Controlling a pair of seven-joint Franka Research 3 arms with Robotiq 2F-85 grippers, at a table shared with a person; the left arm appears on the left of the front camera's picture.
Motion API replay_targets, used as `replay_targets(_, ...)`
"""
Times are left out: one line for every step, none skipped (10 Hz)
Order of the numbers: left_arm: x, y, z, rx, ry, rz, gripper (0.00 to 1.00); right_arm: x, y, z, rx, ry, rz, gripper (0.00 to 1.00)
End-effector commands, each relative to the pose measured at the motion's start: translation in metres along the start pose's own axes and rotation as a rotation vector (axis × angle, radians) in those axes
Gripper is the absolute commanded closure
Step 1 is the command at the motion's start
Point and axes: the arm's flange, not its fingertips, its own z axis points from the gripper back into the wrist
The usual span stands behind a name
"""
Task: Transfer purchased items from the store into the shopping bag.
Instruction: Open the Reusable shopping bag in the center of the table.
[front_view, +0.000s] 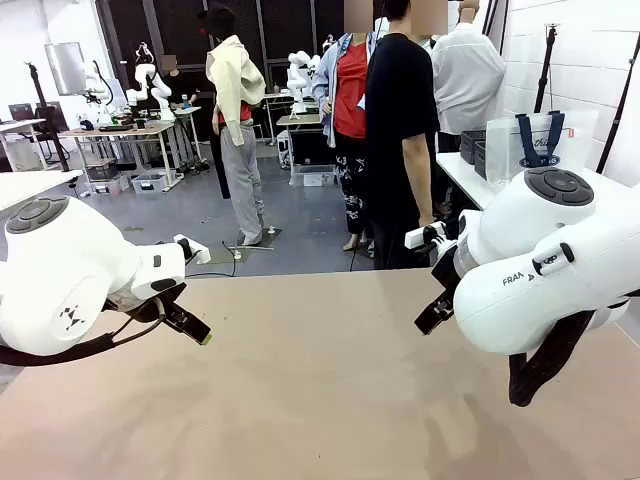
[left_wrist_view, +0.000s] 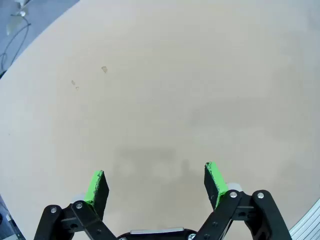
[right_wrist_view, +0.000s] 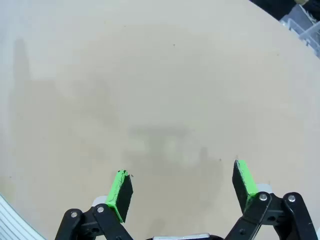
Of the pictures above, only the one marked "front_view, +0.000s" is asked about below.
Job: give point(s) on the small wooden side table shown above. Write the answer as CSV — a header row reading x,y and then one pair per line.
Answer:
x,y
300,120

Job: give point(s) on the mannequin with cream jacket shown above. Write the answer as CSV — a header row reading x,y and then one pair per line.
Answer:
x,y
235,100

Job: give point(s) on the person in black T-shirt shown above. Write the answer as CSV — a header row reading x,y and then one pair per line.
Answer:
x,y
395,125

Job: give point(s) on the wooden desk with metal legs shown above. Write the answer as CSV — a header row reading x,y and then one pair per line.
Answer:
x,y
120,132

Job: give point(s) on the white side table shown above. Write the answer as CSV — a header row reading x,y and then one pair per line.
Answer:
x,y
462,175

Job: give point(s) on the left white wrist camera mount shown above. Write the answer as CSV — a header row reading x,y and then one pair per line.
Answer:
x,y
197,252

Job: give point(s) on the clear plastic storage box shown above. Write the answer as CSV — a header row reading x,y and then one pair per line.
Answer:
x,y
149,182
107,186
315,176

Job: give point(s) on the grey whiteboard panel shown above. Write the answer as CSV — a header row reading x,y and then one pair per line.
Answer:
x,y
65,67

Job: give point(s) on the metal floor base plate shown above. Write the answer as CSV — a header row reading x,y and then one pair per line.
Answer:
x,y
220,252

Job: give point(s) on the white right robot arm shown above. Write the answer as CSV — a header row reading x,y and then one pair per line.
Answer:
x,y
530,280

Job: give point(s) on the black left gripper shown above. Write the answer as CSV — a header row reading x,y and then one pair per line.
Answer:
x,y
142,309

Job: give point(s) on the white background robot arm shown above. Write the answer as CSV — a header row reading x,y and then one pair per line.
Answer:
x,y
300,80
150,85

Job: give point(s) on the person's right forearm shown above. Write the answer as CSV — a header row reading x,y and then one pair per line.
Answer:
x,y
417,170

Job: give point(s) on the black slanted pole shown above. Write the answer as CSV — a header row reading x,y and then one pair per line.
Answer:
x,y
617,120

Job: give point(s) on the mannequin in white shirt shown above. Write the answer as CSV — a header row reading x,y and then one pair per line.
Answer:
x,y
467,80

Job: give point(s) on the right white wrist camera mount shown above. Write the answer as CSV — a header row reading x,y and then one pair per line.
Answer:
x,y
425,235

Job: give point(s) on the person in red shirt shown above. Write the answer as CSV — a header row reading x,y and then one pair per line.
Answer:
x,y
350,100

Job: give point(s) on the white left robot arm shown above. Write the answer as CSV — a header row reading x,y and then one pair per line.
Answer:
x,y
60,280

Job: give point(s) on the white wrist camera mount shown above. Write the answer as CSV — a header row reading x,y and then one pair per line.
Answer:
x,y
197,252
425,235

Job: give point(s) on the white table with leg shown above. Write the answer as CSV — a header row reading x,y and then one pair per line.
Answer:
x,y
30,185

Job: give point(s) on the seated person in black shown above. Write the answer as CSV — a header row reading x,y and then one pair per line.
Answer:
x,y
177,82

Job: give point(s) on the person's right hand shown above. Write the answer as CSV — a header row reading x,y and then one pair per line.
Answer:
x,y
427,221

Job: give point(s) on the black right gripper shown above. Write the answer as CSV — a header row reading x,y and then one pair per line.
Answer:
x,y
446,272

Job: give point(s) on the white computer tower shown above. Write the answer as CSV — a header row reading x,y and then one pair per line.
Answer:
x,y
283,147

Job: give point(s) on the black tripod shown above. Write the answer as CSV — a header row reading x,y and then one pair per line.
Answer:
x,y
546,65
47,117

